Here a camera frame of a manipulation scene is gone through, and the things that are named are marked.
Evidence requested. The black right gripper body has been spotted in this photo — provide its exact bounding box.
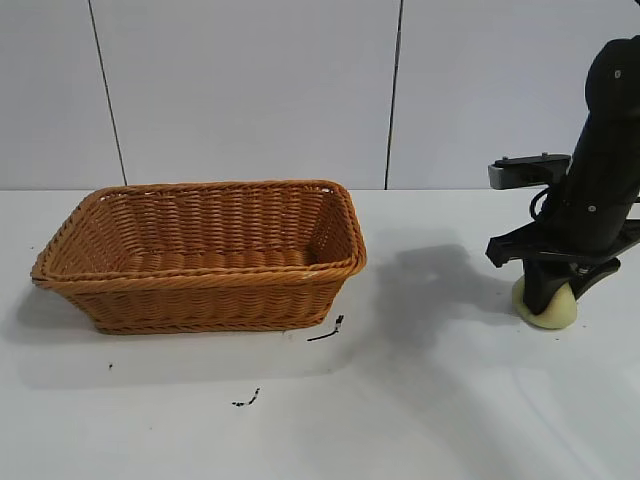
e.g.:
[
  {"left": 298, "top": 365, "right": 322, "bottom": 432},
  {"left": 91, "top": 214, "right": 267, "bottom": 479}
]
[{"left": 486, "top": 185, "right": 640, "bottom": 270}]

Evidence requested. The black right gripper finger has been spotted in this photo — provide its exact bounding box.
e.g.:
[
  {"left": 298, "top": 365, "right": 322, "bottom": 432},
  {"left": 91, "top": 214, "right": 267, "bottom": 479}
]
[
  {"left": 569, "top": 256, "right": 623, "bottom": 303},
  {"left": 521, "top": 259, "right": 570, "bottom": 317}
]

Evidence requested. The pale yellow egg yolk pastry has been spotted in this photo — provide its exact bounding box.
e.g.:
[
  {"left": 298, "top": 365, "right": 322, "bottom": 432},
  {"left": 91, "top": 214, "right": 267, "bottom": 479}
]
[{"left": 511, "top": 277, "right": 579, "bottom": 332}]

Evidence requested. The small black wire scrap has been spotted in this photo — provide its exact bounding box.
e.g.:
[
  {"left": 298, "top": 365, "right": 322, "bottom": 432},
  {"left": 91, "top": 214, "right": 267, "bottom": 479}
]
[{"left": 230, "top": 387, "right": 262, "bottom": 408}]

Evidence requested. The black wire scrap white tip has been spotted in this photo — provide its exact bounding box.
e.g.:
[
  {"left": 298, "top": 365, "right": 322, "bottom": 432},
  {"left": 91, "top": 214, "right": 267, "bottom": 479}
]
[{"left": 306, "top": 314, "right": 347, "bottom": 344}]

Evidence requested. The brown woven wicker basket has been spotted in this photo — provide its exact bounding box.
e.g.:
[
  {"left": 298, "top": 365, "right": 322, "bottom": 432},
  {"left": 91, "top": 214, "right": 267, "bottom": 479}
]
[{"left": 30, "top": 179, "right": 369, "bottom": 336}]

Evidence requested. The black camera cable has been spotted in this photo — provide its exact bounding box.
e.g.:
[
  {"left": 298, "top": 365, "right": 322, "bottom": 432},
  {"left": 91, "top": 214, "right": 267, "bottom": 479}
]
[{"left": 528, "top": 186, "right": 554, "bottom": 225}]

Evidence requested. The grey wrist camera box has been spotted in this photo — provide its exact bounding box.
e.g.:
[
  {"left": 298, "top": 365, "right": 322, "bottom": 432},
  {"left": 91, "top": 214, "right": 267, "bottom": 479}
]
[{"left": 486, "top": 153, "right": 572, "bottom": 192}]

